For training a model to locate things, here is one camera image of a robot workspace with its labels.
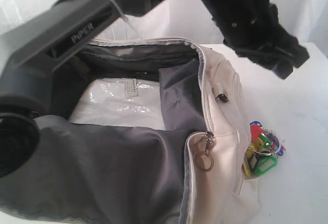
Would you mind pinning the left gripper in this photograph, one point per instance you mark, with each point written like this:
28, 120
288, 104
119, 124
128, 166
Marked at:
252, 29

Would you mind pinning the colourful key tag bunch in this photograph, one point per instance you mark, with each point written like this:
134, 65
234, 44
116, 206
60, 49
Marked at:
263, 152

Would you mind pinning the cream duffel bag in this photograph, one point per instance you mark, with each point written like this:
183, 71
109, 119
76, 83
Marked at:
190, 172

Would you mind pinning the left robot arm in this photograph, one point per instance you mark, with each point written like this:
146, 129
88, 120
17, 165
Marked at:
32, 52

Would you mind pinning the white backdrop curtain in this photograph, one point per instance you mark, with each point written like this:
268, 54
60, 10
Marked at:
305, 19

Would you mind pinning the clear plastic wrapped package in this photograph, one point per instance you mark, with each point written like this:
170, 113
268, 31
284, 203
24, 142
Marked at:
120, 102

